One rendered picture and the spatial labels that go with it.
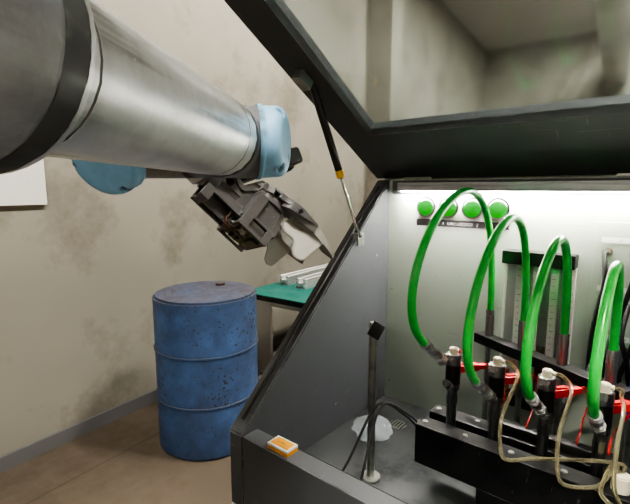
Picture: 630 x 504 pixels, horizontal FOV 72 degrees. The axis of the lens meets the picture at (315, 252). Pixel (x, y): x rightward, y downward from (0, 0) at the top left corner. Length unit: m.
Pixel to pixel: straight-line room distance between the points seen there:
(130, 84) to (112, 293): 2.73
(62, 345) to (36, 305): 0.28
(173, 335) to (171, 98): 2.15
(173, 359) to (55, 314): 0.74
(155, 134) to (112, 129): 0.04
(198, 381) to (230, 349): 0.22
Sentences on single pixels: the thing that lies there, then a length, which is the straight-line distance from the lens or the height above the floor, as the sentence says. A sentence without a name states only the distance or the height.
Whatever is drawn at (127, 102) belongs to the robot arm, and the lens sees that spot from 0.23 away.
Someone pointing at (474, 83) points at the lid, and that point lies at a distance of 0.91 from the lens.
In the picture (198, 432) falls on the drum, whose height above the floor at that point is 0.17.
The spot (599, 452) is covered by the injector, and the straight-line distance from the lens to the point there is 0.87.
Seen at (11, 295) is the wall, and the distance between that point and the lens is 2.70.
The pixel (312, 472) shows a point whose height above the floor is 0.95.
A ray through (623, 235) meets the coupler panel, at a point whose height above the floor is 1.33.
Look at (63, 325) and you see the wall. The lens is 2.83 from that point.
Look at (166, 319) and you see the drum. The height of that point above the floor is 0.77.
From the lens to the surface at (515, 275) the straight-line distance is 1.08.
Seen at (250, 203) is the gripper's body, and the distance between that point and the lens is 0.61.
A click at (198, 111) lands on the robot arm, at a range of 0.30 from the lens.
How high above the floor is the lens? 1.43
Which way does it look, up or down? 8 degrees down
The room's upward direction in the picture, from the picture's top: straight up
